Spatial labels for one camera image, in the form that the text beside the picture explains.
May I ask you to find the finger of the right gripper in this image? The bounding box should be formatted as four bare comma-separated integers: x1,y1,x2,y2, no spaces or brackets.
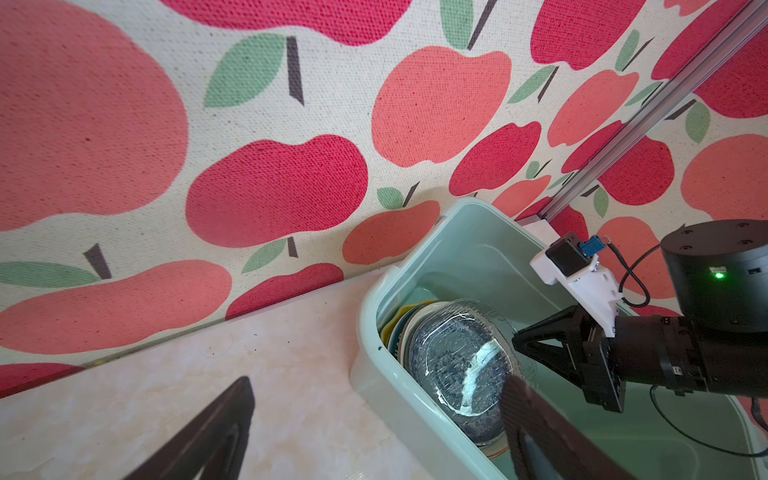
512,305,585,387

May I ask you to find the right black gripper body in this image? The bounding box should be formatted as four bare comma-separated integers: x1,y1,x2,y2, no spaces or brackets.
572,306,708,413

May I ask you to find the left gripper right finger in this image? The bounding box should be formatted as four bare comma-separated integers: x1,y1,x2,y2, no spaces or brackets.
500,375,632,479

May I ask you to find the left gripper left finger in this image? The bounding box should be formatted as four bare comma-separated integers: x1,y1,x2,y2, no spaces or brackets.
127,376,255,479

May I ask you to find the cream plate with bamboo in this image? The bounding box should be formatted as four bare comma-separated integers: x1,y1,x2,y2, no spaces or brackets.
386,299,511,460

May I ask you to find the smoky brown glass plate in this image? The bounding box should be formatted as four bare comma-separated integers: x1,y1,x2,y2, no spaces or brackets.
403,299,523,448

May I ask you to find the yellow dotted scalloped plate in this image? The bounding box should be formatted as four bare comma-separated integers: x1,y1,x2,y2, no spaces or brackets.
379,300,433,347

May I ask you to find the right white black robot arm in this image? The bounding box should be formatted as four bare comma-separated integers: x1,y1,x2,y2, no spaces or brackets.
512,219,767,412

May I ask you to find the mint green plastic bin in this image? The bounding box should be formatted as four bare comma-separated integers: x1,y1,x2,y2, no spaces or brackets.
350,200,767,479

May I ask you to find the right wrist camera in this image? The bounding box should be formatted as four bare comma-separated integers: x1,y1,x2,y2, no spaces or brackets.
530,232,623,338

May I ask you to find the right aluminium frame post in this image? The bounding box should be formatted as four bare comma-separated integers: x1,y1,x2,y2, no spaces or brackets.
491,1,767,235

